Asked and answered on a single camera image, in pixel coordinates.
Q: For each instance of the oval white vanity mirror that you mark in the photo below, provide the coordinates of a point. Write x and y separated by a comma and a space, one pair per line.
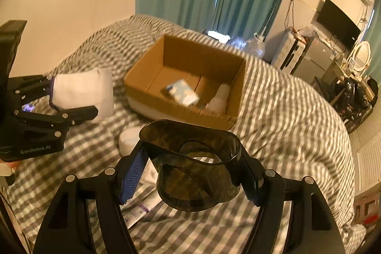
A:
360, 57

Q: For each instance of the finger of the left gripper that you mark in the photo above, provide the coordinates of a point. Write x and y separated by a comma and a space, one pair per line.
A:
26, 89
71, 117

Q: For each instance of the person's left hand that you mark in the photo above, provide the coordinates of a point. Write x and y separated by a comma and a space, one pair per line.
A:
8, 168

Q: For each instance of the grey checkered duvet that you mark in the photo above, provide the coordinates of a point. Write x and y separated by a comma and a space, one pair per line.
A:
283, 122

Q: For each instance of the white tube in box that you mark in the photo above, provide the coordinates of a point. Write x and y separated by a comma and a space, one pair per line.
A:
218, 104

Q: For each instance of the white purple toothpaste tube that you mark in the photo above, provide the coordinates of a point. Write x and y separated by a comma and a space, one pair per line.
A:
146, 198

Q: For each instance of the silver mini fridge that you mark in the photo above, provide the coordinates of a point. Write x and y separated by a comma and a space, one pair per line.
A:
314, 61

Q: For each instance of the teal curtain by wardrobe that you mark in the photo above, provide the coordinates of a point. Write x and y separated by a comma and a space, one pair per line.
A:
373, 37

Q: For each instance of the white cloth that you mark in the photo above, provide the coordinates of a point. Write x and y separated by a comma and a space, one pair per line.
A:
91, 88

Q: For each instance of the blue white tissue pack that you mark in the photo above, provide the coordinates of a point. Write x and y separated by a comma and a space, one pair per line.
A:
182, 93

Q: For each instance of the black wall television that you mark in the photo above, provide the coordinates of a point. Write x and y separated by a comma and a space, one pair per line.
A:
333, 19

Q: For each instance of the white louvered wardrobe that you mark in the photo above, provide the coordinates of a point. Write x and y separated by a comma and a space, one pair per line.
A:
365, 142

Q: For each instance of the clear plastic bag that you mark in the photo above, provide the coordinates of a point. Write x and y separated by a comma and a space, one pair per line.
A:
237, 42

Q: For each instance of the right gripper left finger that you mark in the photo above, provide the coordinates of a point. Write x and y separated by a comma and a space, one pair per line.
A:
66, 226

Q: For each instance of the large clear water bottle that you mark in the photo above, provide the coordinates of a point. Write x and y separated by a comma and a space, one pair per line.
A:
255, 46

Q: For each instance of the white tape roll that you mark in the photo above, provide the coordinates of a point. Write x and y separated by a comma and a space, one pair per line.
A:
128, 139

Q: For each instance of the dark translucent plastic cup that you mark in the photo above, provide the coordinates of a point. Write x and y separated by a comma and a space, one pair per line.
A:
197, 166

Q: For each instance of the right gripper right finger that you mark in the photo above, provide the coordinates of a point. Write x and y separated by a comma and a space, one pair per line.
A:
312, 227

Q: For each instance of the open cardboard box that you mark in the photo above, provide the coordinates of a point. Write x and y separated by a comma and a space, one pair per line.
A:
203, 67

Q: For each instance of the black garbage bags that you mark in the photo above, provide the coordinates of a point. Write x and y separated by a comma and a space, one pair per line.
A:
353, 106

